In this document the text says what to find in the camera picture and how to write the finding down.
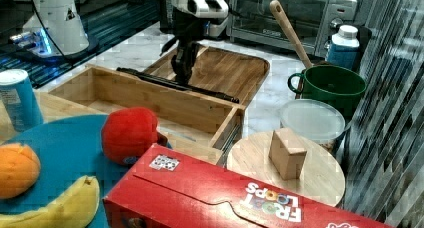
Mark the silver toaster oven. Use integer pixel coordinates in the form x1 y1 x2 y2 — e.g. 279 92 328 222
227 0 359 57

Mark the red plush apple toy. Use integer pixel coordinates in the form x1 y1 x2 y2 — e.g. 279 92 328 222
101 107 168 165

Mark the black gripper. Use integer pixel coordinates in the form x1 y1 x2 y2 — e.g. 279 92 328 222
161 8 209 85

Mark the blue round plate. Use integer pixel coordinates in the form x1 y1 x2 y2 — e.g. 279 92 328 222
1 115 128 228

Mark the orange plush fruit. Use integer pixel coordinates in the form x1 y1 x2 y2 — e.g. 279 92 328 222
0 143 41 199

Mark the wooden serving tray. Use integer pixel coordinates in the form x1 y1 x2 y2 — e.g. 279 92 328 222
143 46 270 110

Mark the round wooden board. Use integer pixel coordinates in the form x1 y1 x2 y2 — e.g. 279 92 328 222
226 131 345 207

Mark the clear lidded plastic container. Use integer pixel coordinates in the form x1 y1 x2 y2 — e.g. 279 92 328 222
279 99 345 152

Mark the yellow plush banana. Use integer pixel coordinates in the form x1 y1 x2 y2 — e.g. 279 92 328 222
1 176 100 228

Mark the black drawer handle bar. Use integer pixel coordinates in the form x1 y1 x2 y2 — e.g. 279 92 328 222
117 67 240 104

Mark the small wooden block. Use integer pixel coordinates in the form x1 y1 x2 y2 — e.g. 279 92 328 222
269 128 307 180

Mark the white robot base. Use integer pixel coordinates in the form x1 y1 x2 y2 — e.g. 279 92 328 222
9 0 98 61

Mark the green pot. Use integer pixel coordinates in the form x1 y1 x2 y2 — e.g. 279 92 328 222
287 65 367 120

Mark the wooden spoon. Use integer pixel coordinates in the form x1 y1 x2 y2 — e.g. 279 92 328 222
269 0 313 69

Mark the blue bottle white cap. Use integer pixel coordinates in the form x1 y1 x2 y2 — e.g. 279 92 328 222
325 25 360 70

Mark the bamboo drawer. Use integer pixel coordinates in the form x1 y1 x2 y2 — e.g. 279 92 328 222
49 65 241 150

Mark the bamboo drawer cabinet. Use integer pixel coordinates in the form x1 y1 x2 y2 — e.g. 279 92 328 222
0 92 223 164

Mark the black coffee maker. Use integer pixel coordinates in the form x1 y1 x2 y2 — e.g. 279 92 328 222
159 0 174 34

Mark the blue cylindrical canister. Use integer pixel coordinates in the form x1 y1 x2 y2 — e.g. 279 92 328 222
0 69 44 132

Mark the red Froot Loops box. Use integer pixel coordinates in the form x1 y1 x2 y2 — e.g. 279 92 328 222
104 145 392 228

